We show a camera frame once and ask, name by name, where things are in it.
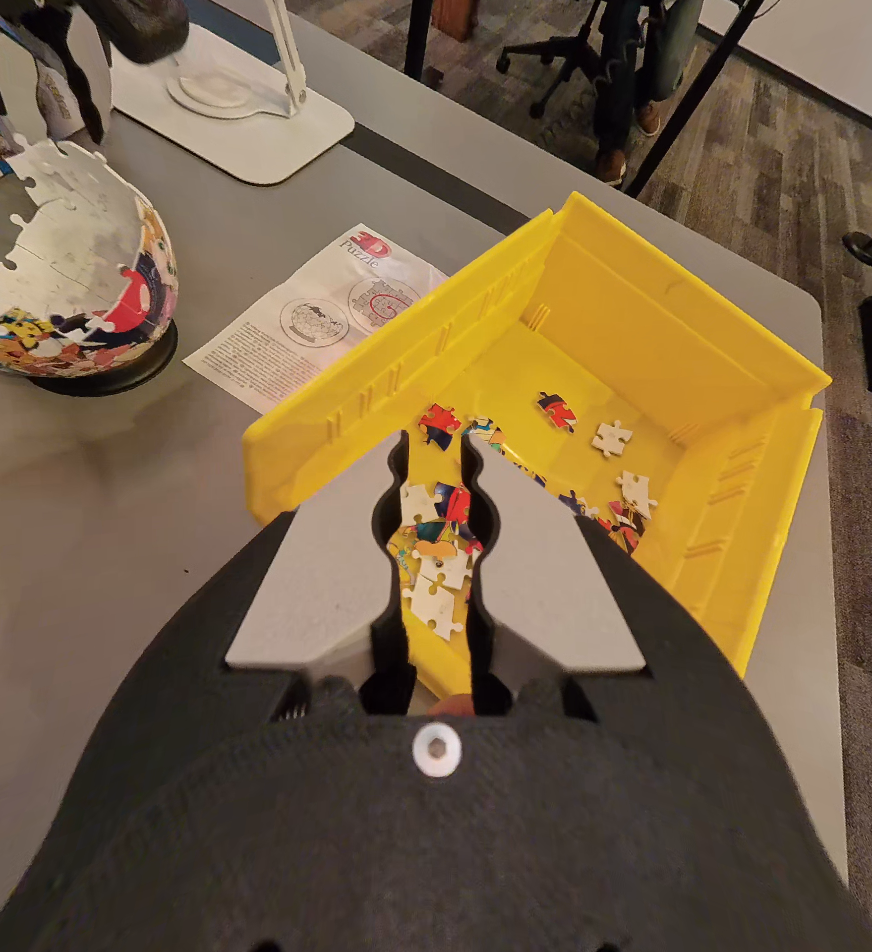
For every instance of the white instruction leaflet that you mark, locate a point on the white instruction leaflet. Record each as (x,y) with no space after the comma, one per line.
(272,357)

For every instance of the person's right hand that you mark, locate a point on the person's right hand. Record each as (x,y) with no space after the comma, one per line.
(454,705)

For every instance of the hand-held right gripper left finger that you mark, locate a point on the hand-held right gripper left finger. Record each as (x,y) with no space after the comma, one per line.
(309,595)

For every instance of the yellow plastic bin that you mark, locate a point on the yellow plastic bin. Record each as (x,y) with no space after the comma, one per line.
(629,335)

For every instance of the heap of puzzle pieces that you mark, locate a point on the heap of puzzle pieces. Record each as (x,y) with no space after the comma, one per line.
(436,602)

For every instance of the brown wooden post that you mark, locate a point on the brown wooden post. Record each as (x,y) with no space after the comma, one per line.
(454,18)

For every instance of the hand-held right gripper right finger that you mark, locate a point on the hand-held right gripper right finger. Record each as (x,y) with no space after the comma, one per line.
(555,595)

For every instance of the black round ball stand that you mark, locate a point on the black round ball stand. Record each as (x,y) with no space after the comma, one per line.
(108,379)

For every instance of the colourful puzzle ball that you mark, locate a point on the colourful puzzle ball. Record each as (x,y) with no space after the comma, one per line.
(71,245)

